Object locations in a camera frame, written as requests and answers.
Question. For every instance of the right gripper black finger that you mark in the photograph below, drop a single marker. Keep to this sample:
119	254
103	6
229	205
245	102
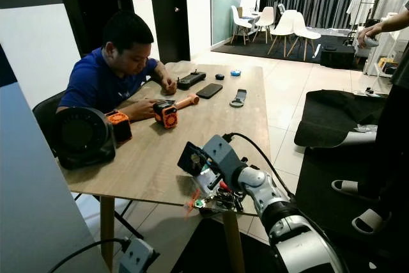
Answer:
211	199
200	159

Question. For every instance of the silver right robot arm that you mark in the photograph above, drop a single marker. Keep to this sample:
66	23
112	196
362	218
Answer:
294	228

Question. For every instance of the wooden table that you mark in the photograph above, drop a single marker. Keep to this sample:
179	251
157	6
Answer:
153	158

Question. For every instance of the orange black power tool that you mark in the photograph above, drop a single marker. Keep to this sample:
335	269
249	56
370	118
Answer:
166	114

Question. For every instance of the black smartphone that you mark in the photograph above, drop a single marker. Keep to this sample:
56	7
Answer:
209	91

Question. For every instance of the black remote device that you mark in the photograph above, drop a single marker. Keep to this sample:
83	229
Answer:
190	80

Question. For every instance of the small black round cap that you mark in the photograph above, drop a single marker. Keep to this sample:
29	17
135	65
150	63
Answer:
220	76

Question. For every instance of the orange black box device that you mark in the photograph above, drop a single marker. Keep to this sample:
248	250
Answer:
120	126

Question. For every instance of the blue tape roll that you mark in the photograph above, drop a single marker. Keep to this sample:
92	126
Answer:
235	72

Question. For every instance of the dark rug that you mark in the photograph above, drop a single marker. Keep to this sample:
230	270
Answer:
230	49

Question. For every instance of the white slipper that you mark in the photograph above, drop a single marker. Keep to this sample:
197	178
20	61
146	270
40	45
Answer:
367	222
348	188

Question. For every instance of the black round fan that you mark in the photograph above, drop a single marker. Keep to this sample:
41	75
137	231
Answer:
80	135

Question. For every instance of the seated person in blue shirt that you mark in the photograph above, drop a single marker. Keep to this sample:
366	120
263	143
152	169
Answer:
96	84

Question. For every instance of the black cloth sheet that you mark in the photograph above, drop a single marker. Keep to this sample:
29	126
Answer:
332	113

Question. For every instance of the white shell chair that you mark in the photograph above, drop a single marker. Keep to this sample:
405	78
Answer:
305	31
263	20
239	20
284	25

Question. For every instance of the silver grey tube part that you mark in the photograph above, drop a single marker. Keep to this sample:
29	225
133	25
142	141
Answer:
361	137

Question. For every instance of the black office chair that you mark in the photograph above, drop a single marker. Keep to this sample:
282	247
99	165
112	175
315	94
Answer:
46	110

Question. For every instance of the black ottoman box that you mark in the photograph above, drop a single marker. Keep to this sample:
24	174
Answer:
337	57

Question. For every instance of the standing person in black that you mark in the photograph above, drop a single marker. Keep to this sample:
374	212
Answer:
393	126

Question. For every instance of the grey hand controller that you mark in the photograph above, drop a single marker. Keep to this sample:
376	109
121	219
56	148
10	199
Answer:
372	41

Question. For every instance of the white hanging garment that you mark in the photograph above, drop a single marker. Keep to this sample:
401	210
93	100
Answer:
361	7

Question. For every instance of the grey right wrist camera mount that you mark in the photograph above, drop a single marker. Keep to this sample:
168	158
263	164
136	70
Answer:
223	156

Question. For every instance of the black metal leg frame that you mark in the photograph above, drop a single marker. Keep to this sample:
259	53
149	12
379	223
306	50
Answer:
83	197

